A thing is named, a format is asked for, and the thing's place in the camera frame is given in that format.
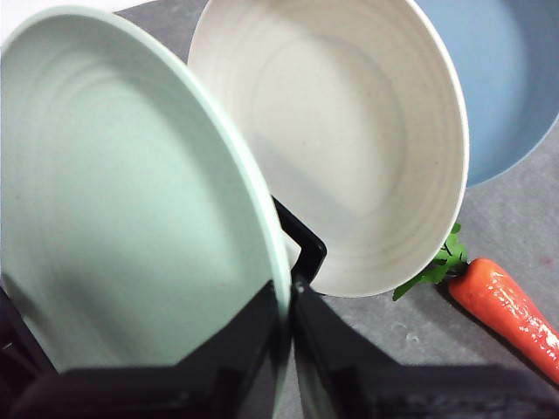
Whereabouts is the green plate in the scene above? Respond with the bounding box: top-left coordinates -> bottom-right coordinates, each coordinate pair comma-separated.
0,4 -> 324,419

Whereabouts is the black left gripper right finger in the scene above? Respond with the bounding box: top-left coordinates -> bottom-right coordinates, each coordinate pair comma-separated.
291,281 -> 559,419

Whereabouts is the beige plate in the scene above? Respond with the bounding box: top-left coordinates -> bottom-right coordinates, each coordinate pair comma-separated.
186,0 -> 471,299

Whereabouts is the blue plate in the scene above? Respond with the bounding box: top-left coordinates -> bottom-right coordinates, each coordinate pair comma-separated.
412,0 -> 559,189

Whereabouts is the black plate rack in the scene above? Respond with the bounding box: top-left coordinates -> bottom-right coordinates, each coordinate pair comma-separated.
0,196 -> 328,385

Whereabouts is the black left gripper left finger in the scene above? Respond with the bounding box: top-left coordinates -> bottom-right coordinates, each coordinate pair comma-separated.
10,279 -> 283,419

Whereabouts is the orange carrot with green leaves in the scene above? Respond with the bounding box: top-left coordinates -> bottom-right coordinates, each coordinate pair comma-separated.
391,222 -> 559,388

